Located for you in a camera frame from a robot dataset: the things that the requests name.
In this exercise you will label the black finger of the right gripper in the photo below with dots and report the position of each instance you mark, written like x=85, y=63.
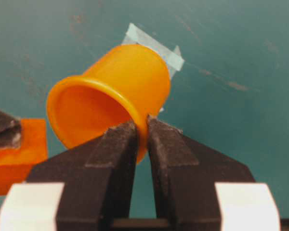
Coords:
x=10, y=131

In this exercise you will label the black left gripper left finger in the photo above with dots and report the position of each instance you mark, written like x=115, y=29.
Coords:
x=81, y=189

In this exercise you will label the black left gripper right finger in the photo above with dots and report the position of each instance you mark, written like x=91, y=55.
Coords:
x=200, y=189

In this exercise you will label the orange wooden cube block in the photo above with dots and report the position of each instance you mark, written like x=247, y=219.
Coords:
x=16, y=163

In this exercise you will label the orange plastic cup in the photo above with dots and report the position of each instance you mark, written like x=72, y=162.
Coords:
x=130, y=82

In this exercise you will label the clear tape strip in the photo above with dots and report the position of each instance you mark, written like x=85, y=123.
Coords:
x=172, y=58

